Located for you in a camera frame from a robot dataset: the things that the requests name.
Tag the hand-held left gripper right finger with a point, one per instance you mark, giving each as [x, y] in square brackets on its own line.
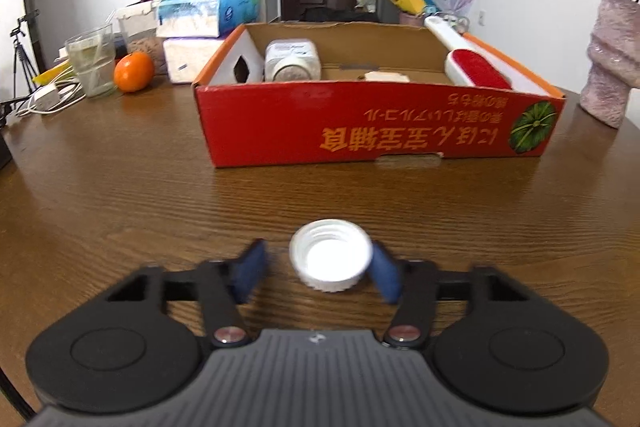
[385, 274]

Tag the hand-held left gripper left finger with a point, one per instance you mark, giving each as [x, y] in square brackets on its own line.
[248, 269]

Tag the white threaded cap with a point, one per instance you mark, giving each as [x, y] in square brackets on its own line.
[330, 259]

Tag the red cardboard box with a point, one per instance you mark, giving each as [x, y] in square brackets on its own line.
[350, 127]

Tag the red white lint brush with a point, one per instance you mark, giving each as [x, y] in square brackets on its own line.
[475, 67]

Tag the white tissue pack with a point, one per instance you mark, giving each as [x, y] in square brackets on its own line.
[192, 57]

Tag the orange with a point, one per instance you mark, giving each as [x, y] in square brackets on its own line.
[133, 72]

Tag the clear food jar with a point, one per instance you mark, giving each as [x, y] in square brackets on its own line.
[142, 37]

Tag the clear glass cup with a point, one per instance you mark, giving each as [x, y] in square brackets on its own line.
[92, 59]

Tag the pink textured vase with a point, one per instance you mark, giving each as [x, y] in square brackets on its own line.
[610, 62]

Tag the black tripod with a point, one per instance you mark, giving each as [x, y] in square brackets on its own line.
[22, 52]

